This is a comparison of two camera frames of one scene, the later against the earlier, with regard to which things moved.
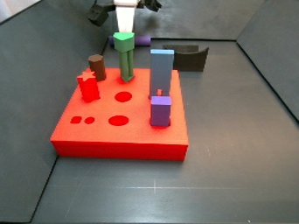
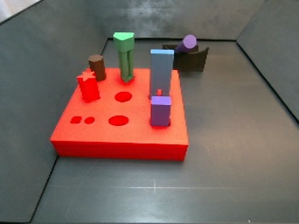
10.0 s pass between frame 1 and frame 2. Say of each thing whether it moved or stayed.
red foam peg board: stayed
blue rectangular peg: stayed
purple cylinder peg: moved
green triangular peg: stayed
